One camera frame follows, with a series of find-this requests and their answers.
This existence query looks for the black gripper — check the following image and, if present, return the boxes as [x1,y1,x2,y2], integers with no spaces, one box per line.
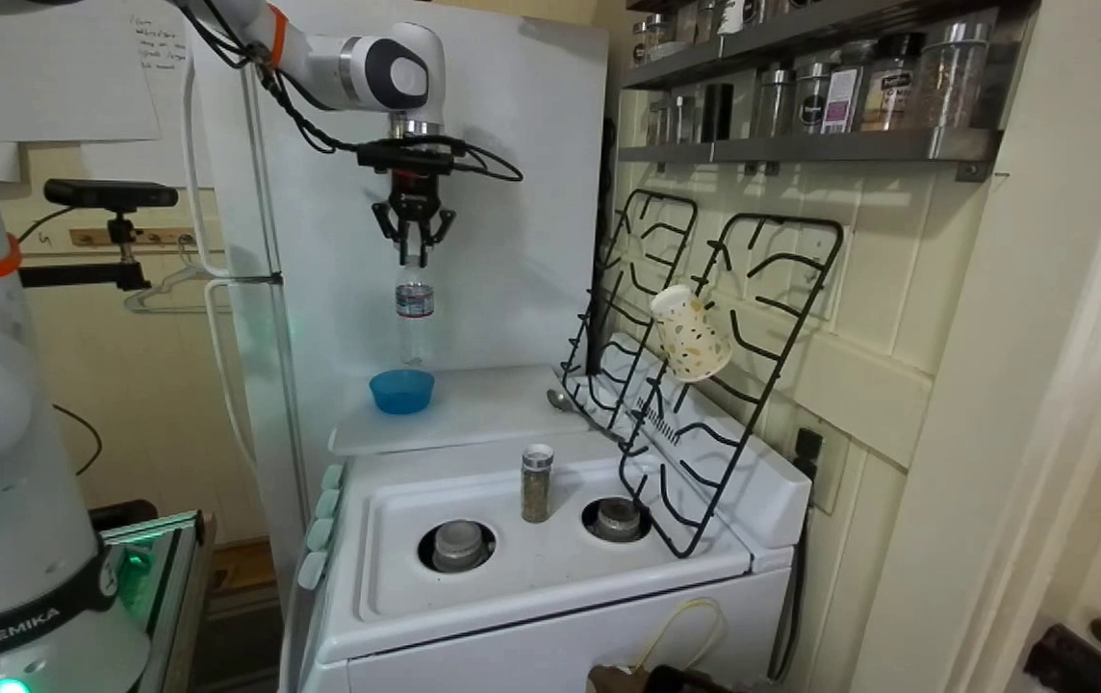
[375,166,457,271]

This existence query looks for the clear plastic water bottle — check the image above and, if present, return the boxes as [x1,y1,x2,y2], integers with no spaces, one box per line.
[393,245,439,378]

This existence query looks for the blue bowl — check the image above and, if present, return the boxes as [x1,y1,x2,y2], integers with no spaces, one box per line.
[365,366,439,419]

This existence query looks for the white refrigerator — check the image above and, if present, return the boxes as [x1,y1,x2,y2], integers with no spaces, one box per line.
[239,0,615,435]

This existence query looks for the black stove grate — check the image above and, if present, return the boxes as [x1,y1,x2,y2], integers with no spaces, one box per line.
[615,208,846,564]
[557,185,703,435]

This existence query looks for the glass spice jar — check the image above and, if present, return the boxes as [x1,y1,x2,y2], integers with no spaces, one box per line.
[755,61,796,142]
[859,36,928,136]
[928,17,1006,131]
[815,53,868,140]
[679,85,712,148]
[791,59,828,140]

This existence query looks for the dark spice jar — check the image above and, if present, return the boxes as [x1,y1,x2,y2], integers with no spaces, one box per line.
[703,70,758,142]

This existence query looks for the white gas stove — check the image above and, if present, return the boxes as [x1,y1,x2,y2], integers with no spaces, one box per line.
[277,364,815,693]

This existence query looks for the metal spice shelf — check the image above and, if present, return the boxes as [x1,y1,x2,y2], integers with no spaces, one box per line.
[615,122,1006,185]
[619,0,1045,91]

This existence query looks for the metal robot cart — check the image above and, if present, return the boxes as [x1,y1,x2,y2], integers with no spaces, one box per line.
[86,506,216,693]

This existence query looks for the white door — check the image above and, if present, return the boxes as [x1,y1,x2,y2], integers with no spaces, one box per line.
[947,0,1101,693]

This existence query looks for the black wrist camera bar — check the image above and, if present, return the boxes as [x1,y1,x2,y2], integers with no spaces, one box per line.
[354,136,467,177]

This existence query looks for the white hanging cable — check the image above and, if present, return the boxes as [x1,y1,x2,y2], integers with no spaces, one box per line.
[180,59,261,470]

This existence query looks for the wall power strip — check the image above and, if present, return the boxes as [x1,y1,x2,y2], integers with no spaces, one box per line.
[66,224,191,249]

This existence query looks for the black camera on stand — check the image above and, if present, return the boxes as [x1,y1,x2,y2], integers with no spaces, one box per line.
[14,175,180,293]

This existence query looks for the dark wall outlet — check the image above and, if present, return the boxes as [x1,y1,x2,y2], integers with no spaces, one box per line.
[793,424,828,480]

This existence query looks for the black power cord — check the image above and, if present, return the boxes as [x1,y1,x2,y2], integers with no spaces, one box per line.
[761,475,828,684]

